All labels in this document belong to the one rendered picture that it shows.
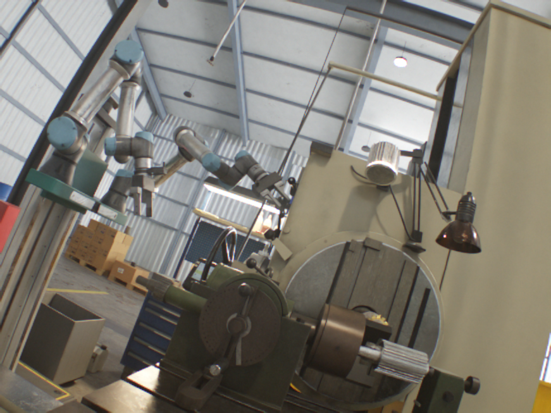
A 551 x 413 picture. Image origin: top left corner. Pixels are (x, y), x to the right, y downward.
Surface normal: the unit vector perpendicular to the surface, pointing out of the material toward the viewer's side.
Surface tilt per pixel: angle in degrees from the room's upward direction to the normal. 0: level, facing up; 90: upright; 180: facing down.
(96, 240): 90
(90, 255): 90
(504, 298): 90
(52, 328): 90
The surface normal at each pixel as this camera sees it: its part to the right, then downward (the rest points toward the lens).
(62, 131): 0.25, -0.02
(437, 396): -0.05, -0.28
